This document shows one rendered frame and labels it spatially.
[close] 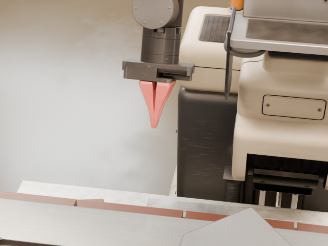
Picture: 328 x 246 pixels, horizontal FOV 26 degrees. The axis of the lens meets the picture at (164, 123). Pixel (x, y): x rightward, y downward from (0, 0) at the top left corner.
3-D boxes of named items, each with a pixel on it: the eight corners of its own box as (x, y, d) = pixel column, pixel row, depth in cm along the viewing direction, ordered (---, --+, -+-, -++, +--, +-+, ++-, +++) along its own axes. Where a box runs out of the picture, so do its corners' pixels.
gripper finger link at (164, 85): (166, 133, 105) (172, 69, 103) (118, 128, 105) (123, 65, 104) (172, 125, 111) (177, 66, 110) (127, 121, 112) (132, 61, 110)
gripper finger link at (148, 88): (182, 134, 104) (188, 71, 103) (134, 130, 105) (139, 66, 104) (188, 127, 111) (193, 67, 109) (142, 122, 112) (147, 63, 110)
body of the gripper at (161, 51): (189, 79, 103) (194, 28, 102) (120, 73, 104) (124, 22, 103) (194, 75, 109) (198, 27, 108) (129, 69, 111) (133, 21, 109)
